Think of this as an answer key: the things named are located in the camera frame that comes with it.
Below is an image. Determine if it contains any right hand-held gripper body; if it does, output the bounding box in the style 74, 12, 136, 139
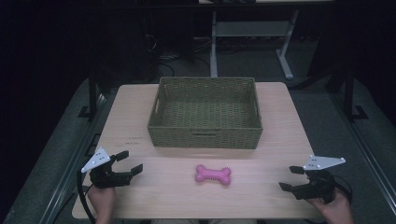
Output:
290, 154, 347, 205

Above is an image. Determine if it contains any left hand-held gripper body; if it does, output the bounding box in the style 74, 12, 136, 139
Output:
80, 147, 133, 189

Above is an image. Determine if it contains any pink bone-shaped rubber toy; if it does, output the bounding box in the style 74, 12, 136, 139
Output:
194, 163, 233, 187

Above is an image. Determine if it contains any green woven basket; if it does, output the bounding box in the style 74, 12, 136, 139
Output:
147, 76, 263, 150

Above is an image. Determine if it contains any person's left hand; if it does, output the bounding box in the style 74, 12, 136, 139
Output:
86, 185, 117, 224

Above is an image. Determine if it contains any person's right hand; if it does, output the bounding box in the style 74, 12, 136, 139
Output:
305, 188, 355, 224

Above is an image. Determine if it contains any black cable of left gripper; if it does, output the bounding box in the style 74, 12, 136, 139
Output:
77, 169, 96, 224

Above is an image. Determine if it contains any aluminium frame rail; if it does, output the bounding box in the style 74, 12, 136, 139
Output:
330, 91, 396, 216
38, 88, 120, 224

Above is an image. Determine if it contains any black metal post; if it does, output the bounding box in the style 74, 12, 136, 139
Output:
343, 66, 369, 123
78, 69, 98, 119

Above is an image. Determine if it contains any bundle of floor cables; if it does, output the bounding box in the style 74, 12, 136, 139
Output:
144, 32, 213, 78

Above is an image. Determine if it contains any grey metal desk frame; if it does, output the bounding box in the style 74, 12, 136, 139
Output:
209, 8, 301, 81

